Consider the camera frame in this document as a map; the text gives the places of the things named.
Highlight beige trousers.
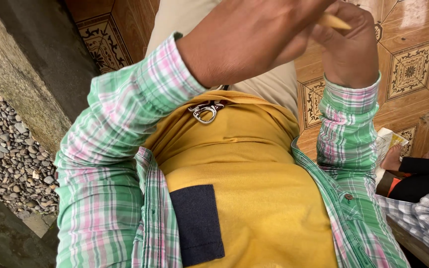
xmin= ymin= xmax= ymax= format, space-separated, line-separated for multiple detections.
xmin=145 ymin=0 xmax=299 ymax=120

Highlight silver metal carabiner clip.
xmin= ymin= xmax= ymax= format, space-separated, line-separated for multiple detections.
xmin=188 ymin=100 xmax=227 ymax=124

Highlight pale wooden stick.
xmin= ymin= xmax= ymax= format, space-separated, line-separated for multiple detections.
xmin=317 ymin=13 xmax=352 ymax=31

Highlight yellow shirt with dark pocket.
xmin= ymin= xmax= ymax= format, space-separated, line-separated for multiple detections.
xmin=143 ymin=90 xmax=339 ymax=268

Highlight white yellow paper packet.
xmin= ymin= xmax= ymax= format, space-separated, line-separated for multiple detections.
xmin=374 ymin=127 xmax=409 ymax=185

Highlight person's left hand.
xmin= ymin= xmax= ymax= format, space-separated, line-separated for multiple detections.
xmin=176 ymin=0 xmax=336 ymax=89

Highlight person's right hand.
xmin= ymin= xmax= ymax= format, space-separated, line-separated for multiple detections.
xmin=310 ymin=0 xmax=381 ymax=90

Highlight bed of grey pebbles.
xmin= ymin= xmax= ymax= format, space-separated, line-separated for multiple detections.
xmin=0 ymin=72 xmax=60 ymax=217

